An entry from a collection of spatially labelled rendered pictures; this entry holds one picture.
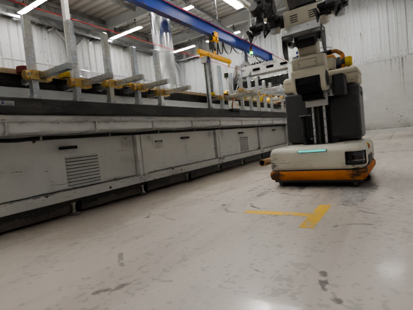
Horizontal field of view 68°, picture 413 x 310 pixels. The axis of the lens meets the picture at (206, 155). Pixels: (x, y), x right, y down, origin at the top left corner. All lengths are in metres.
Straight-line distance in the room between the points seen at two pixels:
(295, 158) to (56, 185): 1.58
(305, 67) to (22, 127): 1.75
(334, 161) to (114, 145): 1.57
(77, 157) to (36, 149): 0.26
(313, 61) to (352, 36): 10.21
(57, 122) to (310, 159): 1.58
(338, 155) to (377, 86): 10.02
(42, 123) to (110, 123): 0.45
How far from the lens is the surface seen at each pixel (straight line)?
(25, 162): 2.05
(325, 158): 2.13
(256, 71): 6.56
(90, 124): 2.02
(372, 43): 12.32
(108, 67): 2.16
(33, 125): 1.83
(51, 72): 1.78
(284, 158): 2.20
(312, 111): 2.42
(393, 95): 12.02
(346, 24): 12.59
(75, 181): 2.20
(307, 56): 2.26
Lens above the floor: 0.40
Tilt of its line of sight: 3 degrees down
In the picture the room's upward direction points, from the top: 6 degrees counter-clockwise
